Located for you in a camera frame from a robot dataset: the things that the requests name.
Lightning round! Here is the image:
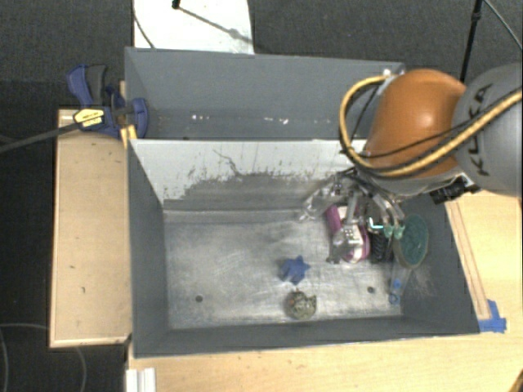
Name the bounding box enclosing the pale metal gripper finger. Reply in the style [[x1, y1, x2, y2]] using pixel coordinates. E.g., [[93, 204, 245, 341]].
[[328, 227, 364, 265]]

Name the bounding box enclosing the purple and white toy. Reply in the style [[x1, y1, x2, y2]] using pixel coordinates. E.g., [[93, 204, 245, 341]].
[[325, 204, 372, 264]]

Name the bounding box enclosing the black ribbed spring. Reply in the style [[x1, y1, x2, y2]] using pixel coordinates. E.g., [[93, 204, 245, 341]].
[[369, 230, 396, 264]]

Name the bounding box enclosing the clear crumpled plastic packet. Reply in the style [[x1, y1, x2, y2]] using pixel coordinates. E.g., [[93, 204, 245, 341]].
[[300, 188, 337, 222]]

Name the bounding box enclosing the green round scrubber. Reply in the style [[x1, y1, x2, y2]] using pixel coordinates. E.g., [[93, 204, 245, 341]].
[[392, 213, 430, 269]]

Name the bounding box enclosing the blue star-shaped toy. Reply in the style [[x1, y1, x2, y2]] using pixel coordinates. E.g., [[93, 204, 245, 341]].
[[277, 255, 311, 285]]

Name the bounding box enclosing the clear tool with blue rings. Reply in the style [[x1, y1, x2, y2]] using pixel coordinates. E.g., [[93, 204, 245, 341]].
[[387, 265, 412, 305]]

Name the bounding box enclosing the olive brown toy turtle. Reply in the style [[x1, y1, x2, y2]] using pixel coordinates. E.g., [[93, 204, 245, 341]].
[[284, 290, 318, 320]]

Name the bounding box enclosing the grey metal bin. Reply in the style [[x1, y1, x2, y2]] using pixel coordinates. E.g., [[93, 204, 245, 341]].
[[123, 47, 481, 359]]

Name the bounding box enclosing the pale wood board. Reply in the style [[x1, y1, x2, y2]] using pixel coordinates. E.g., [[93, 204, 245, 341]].
[[48, 108, 134, 349]]

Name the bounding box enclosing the black cylinder on white bracket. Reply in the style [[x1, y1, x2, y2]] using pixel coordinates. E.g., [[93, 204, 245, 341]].
[[428, 176, 480, 205]]

